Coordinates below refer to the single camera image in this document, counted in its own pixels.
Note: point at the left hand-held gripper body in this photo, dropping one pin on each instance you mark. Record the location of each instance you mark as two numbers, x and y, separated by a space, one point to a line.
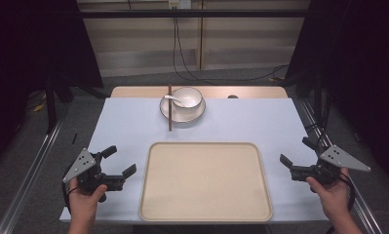
85 162

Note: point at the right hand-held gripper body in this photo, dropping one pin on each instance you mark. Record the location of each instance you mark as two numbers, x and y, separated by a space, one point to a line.
340 159

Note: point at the person's right hand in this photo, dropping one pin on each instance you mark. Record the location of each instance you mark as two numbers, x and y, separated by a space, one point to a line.
335 198

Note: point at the person's left hand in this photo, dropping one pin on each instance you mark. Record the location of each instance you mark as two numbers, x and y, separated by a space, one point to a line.
83 204

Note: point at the small black floor object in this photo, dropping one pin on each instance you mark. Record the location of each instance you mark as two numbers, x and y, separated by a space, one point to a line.
74 138

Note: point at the pale blue table cover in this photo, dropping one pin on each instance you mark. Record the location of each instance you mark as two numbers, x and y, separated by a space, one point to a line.
130 123

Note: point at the black metal stand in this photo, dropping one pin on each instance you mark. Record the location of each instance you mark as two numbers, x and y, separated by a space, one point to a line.
51 107

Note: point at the brown wooden chopsticks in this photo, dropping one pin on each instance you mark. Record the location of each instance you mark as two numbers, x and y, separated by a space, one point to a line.
170 113

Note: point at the wooden table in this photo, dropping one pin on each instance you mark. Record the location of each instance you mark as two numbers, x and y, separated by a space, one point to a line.
257 92

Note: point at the beige rectangular tray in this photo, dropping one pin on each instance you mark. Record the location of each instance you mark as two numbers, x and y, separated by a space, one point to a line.
205 182

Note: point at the white round plate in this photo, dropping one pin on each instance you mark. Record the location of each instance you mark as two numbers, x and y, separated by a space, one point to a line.
185 115

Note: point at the white ceramic spoon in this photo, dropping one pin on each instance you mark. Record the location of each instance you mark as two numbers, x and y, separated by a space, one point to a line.
173 99

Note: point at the black curtain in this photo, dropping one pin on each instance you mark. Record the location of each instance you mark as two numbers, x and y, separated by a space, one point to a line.
361 65
26 58

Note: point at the white bowl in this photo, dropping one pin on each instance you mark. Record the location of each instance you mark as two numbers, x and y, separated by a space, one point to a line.
188 97

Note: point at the black horizontal bar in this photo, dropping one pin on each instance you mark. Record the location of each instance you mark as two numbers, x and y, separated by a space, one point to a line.
195 13

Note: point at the aluminium floor rail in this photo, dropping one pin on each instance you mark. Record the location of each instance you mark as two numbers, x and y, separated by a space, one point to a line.
29 175
361 201

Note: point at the white wall socket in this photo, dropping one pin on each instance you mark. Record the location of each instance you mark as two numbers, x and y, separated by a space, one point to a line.
179 3

